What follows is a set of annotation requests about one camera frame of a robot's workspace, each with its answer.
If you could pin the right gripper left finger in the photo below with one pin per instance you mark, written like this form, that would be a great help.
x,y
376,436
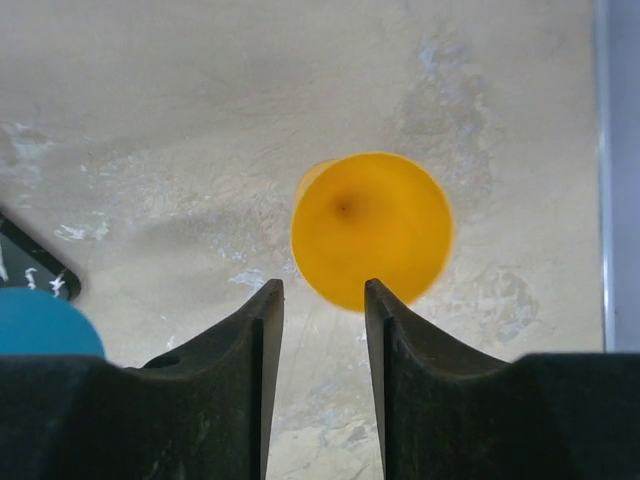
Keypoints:
x,y
200,411

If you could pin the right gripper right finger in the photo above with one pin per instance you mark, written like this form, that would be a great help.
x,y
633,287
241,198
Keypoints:
x,y
445,410

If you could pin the blue wine glass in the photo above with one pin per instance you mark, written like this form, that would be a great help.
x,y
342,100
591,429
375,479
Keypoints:
x,y
34,322

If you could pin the yellow wine glass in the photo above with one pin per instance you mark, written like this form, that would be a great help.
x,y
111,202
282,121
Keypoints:
x,y
373,215

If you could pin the gold wine glass rack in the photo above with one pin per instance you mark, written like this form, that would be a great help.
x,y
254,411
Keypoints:
x,y
27,264

